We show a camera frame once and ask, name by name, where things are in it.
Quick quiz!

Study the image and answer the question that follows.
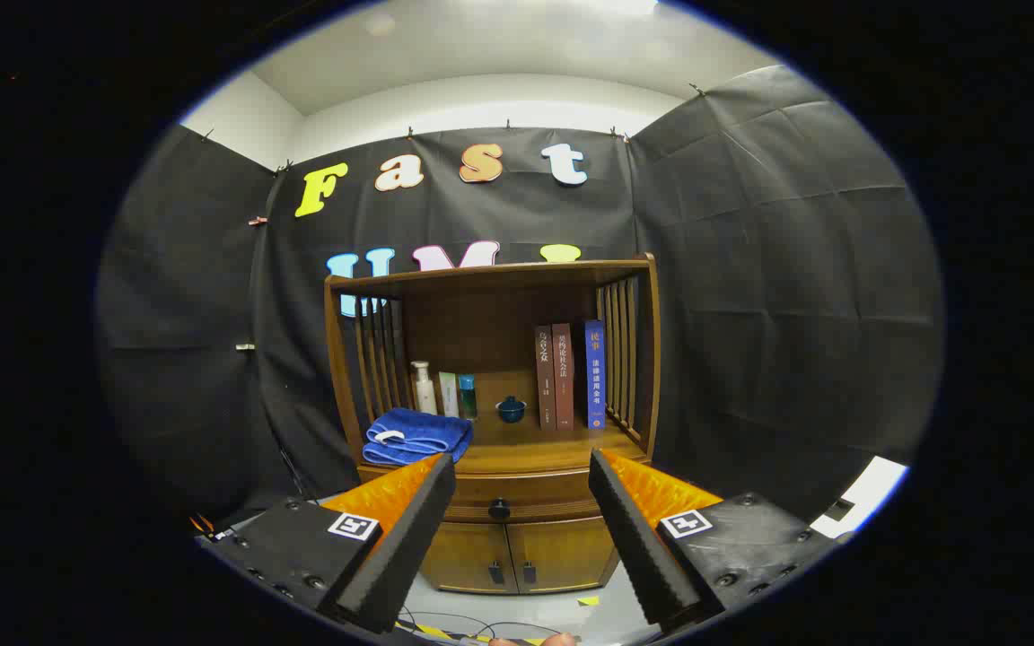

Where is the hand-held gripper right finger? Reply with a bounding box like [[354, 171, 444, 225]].
[[589, 448, 854, 633]]

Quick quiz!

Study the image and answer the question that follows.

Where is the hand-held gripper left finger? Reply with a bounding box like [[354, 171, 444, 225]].
[[197, 453, 457, 635]]

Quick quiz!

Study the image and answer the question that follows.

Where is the wooden drawer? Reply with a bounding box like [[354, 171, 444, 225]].
[[443, 471, 605, 524]]

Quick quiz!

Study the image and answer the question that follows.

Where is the wooden cabinet door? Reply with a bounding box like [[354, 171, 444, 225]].
[[421, 523, 518, 593], [506, 519, 621, 593]]

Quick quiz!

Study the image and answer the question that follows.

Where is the wooden countertop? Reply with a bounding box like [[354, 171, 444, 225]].
[[357, 408, 648, 476]]

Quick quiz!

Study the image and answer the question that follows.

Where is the wooden cabinet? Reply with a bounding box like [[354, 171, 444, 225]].
[[324, 253, 662, 595]]

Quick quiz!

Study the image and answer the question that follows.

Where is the yellow black striped tape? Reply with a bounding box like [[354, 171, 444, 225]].
[[405, 622, 486, 643]]

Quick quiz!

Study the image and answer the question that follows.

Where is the blue folded towel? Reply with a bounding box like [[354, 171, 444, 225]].
[[362, 407, 475, 466]]

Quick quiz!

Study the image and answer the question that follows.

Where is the white pump bottle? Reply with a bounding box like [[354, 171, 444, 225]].
[[410, 361, 438, 416]]

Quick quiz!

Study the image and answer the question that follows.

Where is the blue book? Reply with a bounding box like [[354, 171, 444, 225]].
[[583, 319, 608, 431]]

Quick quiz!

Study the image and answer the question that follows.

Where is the reddish brown book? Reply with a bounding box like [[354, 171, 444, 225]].
[[552, 323, 576, 431]]

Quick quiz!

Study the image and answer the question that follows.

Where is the dark brown book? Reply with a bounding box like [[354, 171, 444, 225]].
[[534, 326, 557, 432]]

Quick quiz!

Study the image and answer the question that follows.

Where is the white unit with dark slots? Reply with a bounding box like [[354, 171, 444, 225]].
[[809, 455, 910, 540]]

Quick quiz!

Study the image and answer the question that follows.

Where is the thin black floor cable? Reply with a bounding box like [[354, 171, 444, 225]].
[[396, 608, 572, 642]]

